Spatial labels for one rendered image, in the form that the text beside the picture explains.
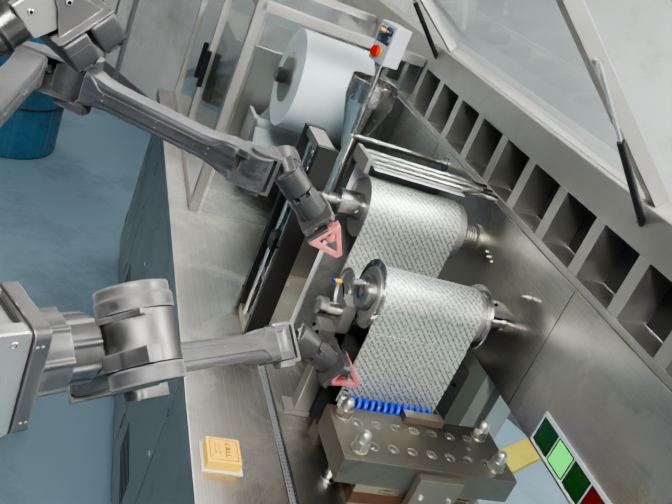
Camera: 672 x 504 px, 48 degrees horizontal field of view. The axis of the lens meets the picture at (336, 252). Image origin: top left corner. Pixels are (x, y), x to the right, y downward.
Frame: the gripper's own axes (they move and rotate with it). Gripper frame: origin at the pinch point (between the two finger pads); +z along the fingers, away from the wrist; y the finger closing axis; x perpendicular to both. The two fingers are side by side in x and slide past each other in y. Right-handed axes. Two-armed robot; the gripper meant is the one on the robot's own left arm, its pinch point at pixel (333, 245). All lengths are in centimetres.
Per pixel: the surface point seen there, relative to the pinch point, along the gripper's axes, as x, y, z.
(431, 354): 5.6, 6.8, 31.6
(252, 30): 6, -96, -18
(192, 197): -37, -96, 17
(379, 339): -2.0, 6.9, 20.9
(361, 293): -0.4, 1.0, 12.8
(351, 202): 6.9, -22.0, 6.1
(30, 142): -138, -306, 28
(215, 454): -39.8, 18.1, 16.3
